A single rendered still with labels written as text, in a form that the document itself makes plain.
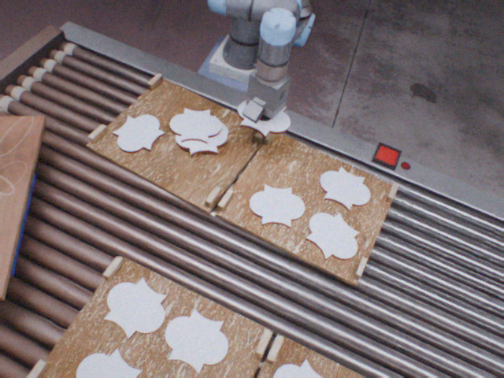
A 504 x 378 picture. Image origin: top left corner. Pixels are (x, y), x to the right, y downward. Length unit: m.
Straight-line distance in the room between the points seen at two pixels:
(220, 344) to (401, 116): 2.23
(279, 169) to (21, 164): 0.67
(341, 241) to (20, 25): 2.78
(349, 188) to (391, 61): 2.17
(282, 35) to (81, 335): 0.79
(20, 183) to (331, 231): 0.78
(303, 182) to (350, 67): 2.00
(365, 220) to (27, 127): 0.92
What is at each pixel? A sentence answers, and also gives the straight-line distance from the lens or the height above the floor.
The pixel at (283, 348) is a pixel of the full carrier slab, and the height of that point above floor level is 0.94.
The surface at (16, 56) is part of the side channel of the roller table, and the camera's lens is 1.70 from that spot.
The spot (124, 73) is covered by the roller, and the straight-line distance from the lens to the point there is 1.62.
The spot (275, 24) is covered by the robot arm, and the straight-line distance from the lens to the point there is 1.03.
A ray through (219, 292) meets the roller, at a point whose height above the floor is 0.92.
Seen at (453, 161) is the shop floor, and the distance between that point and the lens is 2.91.
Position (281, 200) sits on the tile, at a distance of 1.24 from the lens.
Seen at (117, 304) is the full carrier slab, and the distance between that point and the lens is 1.11.
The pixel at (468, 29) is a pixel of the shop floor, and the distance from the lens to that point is 4.04.
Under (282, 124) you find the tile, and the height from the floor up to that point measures 1.08.
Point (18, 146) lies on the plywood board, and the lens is 1.30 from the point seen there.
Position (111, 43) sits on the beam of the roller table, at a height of 0.92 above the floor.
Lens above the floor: 1.97
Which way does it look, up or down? 54 degrees down
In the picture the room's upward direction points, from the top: 11 degrees clockwise
